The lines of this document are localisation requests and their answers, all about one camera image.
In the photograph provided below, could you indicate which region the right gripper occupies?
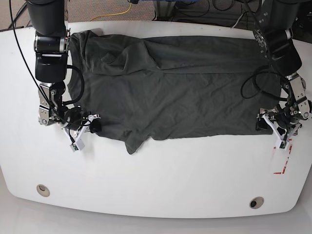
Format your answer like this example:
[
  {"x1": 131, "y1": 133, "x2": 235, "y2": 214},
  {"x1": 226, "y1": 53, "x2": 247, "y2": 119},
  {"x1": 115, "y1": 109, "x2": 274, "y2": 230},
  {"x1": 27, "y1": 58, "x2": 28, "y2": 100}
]
[{"x1": 62, "y1": 108, "x2": 102, "y2": 134}]

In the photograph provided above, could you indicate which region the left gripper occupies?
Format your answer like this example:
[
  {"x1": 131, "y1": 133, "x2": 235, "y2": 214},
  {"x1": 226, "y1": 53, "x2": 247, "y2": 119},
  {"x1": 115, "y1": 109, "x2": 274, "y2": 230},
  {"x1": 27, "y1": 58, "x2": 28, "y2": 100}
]
[{"x1": 255, "y1": 113, "x2": 296, "y2": 131}]

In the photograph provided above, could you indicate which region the dark grey t-shirt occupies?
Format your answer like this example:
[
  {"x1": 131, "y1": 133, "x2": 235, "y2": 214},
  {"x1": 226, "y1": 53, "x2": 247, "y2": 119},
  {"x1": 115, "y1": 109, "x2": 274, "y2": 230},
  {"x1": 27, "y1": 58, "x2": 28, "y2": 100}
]
[{"x1": 70, "y1": 31, "x2": 278, "y2": 154}]

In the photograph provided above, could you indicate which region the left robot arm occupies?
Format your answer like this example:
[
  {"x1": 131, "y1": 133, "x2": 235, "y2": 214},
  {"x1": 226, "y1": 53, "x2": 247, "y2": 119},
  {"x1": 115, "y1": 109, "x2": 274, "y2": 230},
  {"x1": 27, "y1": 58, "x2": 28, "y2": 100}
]
[{"x1": 243, "y1": 0, "x2": 312, "y2": 133}]

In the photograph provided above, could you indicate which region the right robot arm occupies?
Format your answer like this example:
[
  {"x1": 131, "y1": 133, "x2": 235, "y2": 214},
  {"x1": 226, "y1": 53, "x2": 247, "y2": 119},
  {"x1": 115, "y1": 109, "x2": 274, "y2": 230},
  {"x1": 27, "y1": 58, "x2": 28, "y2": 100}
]
[{"x1": 26, "y1": 0, "x2": 101, "y2": 133}]

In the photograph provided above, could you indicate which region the red tape rectangle marking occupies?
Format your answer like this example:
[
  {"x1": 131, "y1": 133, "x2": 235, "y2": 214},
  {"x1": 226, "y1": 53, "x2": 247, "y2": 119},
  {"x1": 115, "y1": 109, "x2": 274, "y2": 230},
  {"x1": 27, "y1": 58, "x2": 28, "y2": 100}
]
[{"x1": 270, "y1": 143, "x2": 293, "y2": 175}]

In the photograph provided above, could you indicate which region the right table cable grommet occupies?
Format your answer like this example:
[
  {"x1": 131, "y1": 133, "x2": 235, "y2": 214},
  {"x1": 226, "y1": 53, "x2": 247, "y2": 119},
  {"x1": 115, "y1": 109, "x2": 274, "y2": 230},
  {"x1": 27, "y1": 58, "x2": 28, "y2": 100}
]
[{"x1": 249, "y1": 196, "x2": 264, "y2": 209}]

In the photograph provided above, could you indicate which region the table cable grommet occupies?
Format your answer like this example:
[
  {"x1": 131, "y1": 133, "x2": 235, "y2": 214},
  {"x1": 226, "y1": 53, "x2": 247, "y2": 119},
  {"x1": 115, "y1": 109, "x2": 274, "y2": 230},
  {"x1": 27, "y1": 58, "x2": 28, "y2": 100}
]
[
  {"x1": 249, "y1": 196, "x2": 264, "y2": 209},
  {"x1": 36, "y1": 184, "x2": 50, "y2": 197}
]

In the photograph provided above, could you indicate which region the left table cable grommet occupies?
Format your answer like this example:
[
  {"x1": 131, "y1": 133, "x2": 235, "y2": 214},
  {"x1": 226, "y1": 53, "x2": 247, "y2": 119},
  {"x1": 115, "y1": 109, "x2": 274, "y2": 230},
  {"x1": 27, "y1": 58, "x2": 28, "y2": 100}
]
[{"x1": 36, "y1": 184, "x2": 50, "y2": 197}]

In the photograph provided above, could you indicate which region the white cable on floor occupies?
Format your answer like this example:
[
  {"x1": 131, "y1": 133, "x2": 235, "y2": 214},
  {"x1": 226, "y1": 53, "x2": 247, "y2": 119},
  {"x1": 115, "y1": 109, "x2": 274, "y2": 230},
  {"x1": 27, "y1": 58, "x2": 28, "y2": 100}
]
[{"x1": 230, "y1": 10, "x2": 252, "y2": 29}]

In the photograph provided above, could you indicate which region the yellow cable on floor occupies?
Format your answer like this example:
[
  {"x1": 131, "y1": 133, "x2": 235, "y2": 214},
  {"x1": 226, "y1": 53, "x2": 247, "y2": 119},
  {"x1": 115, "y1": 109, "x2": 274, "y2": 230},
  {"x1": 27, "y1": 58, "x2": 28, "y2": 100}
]
[{"x1": 89, "y1": 3, "x2": 134, "y2": 22}]

